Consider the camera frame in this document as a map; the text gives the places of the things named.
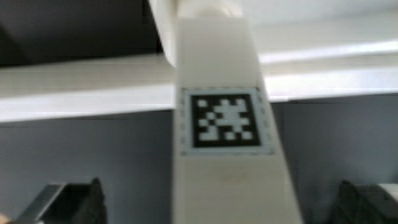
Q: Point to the white desk top panel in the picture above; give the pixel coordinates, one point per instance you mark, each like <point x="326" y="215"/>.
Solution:
<point x="309" y="47"/>

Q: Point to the white leg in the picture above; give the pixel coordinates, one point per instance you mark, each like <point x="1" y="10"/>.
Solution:
<point x="231" y="179"/>

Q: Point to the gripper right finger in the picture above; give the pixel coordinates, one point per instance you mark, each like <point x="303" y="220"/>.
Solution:
<point x="366" y="204"/>

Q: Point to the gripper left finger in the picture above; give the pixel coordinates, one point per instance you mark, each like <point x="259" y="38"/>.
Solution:
<point x="67" y="204"/>

